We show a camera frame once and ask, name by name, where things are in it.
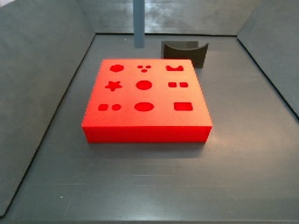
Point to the red shape-sorter block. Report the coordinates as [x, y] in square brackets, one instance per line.
[147, 101]

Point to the dark curved holder block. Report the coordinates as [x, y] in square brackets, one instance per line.
[185, 50]

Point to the blue-grey vertical post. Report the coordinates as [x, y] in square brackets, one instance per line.
[139, 23]

